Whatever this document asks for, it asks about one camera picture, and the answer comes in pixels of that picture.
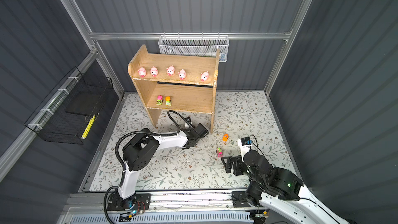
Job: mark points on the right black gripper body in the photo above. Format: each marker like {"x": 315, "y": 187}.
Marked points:
{"x": 239, "y": 166}

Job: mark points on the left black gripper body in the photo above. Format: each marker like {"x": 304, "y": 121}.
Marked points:
{"x": 197, "y": 142}

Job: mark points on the pink green toy truck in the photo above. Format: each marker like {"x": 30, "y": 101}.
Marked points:
{"x": 219, "y": 152}

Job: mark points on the orange green mixer truck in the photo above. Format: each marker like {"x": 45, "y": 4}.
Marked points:
{"x": 168, "y": 101}

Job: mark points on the pink pig toy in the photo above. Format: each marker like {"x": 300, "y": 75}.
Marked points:
{"x": 170, "y": 70}
{"x": 182, "y": 74}
{"x": 154, "y": 72}
{"x": 142, "y": 72}
{"x": 204, "y": 76}

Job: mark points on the pink pig toy front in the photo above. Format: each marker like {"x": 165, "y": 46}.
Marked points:
{"x": 170, "y": 70}

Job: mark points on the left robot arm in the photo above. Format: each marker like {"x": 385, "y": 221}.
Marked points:
{"x": 135, "y": 150}

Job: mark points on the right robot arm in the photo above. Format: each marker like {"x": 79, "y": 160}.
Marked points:
{"x": 280, "y": 190}

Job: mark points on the wooden two-tier shelf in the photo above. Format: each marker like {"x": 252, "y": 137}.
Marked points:
{"x": 190, "y": 95}

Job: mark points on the orange toy car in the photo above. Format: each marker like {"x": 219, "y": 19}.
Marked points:
{"x": 225, "y": 137}

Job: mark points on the white vented cover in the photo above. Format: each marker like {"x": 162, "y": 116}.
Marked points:
{"x": 214, "y": 217}

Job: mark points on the yellow corn toy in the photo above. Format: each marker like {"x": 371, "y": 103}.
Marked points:
{"x": 88, "y": 127}

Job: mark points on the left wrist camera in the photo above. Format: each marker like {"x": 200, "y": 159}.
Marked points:
{"x": 188, "y": 122}

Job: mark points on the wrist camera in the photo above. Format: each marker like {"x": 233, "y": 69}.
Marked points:
{"x": 245, "y": 145}
{"x": 188, "y": 122}

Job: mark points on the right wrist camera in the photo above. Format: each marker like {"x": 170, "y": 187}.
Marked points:
{"x": 245, "y": 145}

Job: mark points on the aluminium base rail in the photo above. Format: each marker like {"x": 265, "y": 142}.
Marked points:
{"x": 178, "y": 200}

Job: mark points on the white wire mesh basket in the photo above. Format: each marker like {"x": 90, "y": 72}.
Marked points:
{"x": 192, "y": 47}

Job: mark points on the black wire basket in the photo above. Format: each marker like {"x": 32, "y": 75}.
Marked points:
{"x": 65, "y": 116}

